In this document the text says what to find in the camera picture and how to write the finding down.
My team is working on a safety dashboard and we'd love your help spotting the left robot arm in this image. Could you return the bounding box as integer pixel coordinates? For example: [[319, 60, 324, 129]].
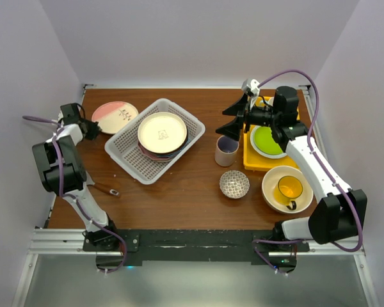
[[22, 103, 122, 251]]

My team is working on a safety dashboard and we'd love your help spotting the pink purple mug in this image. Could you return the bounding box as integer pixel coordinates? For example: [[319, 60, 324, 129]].
[[214, 136, 239, 167]]

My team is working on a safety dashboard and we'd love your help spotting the pink cream branch plate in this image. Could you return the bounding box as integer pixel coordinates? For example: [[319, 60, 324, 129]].
[[92, 101, 138, 135]]

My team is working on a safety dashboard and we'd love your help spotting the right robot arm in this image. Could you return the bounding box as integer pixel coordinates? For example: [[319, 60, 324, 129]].
[[216, 86, 367, 251]]

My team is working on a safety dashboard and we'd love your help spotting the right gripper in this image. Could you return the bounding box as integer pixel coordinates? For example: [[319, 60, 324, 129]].
[[216, 92, 280, 141]]

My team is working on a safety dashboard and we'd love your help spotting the cream ceramic bowl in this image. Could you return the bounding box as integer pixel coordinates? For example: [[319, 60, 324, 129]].
[[262, 166, 314, 214]]

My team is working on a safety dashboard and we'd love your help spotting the red rimmed cream plate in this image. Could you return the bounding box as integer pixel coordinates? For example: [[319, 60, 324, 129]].
[[152, 132, 189, 158]]

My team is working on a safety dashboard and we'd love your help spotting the pink dotted scalloped plate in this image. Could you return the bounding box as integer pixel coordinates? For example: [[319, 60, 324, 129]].
[[138, 143, 168, 161]]

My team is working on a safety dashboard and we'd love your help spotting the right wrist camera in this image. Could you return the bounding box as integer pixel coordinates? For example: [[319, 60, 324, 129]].
[[241, 79, 260, 109]]

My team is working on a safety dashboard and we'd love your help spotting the purple patterned small bowl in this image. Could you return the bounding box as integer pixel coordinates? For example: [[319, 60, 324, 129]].
[[220, 170, 250, 199]]

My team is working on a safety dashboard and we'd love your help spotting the yellow glass cup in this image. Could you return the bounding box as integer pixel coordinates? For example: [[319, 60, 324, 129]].
[[273, 176, 303, 211]]

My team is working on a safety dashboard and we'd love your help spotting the lime green plate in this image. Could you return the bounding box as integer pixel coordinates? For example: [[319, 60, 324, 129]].
[[250, 126, 287, 159]]

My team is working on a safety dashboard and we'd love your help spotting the spatula with wooden handle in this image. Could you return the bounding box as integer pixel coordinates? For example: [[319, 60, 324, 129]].
[[86, 173, 120, 197]]

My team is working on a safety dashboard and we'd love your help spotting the yellow plastic tray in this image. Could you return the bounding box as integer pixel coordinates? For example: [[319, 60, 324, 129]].
[[243, 125, 298, 171]]

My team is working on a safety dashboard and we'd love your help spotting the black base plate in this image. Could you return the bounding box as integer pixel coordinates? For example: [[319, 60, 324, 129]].
[[83, 228, 310, 269]]

